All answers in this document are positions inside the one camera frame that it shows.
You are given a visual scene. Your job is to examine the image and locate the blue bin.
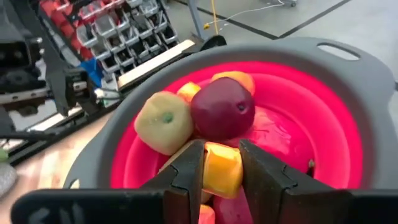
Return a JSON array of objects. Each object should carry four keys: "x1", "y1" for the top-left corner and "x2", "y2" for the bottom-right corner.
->
[{"x1": 80, "y1": 58, "x2": 104, "y2": 86}]

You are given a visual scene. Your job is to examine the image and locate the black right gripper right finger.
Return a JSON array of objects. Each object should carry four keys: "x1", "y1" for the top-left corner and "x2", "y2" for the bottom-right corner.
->
[{"x1": 239, "y1": 139, "x2": 398, "y2": 224}]

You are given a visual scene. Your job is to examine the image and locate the red collapsible bowl grey rim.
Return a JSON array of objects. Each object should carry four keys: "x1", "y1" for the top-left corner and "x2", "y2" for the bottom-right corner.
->
[{"x1": 63, "y1": 36, "x2": 398, "y2": 224}]

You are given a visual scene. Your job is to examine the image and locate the red yellow mango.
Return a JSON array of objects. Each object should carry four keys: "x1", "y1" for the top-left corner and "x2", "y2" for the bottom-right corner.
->
[{"x1": 176, "y1": 70, "x2": 256, "y2": 104}]

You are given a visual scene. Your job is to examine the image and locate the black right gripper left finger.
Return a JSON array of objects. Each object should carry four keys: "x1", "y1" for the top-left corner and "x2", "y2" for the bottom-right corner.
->
[{"x1": 11, "y1": 139, "x2": 206, "y2": 224}]

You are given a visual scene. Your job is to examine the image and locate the storage bin shelf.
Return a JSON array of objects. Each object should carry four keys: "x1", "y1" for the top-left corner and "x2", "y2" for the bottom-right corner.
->
[{"x1": 40, "y1": 0, "x2": 180, "y2": 73}]

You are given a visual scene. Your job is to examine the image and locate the yellow hanging cable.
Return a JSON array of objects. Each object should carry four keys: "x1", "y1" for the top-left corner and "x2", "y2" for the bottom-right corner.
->
[{"x1": 203, "y1": 0, "x2": 220, "y2": 35}]

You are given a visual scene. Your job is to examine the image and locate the small dark red fruit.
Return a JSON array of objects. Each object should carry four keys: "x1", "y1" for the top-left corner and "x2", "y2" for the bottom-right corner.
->
[{"x1": 190, "y1": 77, "x2": 256, "y2": 142}]

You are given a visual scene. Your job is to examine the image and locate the small yellow orange pepper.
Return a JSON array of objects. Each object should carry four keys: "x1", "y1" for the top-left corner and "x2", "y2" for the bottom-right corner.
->
[{"x1": 201, "y1": 141, "x2": 244, "y2": 200}]

